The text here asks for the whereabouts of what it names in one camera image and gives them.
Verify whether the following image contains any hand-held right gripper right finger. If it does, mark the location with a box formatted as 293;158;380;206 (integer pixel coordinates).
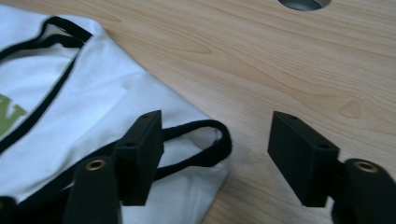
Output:
267;111;340;208

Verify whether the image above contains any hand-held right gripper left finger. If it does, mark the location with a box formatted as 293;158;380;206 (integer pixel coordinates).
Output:
112;109;164;206

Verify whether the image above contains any white cartoon print tank top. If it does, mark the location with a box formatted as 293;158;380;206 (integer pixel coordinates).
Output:
0;4;233;224

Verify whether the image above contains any round grey table cable hole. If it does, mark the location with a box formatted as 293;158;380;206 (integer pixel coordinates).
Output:
277;0;332;12

